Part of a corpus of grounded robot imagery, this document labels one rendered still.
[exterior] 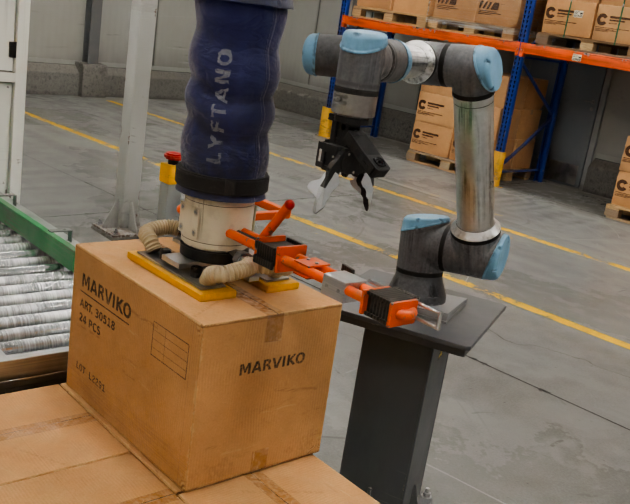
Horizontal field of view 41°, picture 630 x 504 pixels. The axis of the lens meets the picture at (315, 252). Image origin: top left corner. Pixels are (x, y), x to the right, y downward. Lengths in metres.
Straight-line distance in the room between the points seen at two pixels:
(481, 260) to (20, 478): 1.42
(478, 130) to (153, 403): 1.13
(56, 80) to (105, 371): 10.14
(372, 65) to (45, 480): 1.13
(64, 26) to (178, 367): 10.62
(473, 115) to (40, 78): 10.05
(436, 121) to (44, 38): 5.34
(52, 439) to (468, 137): 1.34
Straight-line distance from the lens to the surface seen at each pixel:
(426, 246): 2.65
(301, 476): 2.09
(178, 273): 2.03
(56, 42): 12.30
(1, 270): 3.27
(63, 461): 2.07
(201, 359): 1.82
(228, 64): 1.93
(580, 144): 10.89
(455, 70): 2.33
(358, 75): 1.69
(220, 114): 1.94
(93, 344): 2.24
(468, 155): 2.43
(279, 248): 1.84
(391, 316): 1.61
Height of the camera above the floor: 1.61
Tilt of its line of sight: 16 degrees down
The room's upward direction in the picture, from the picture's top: 9 degrees clockwise
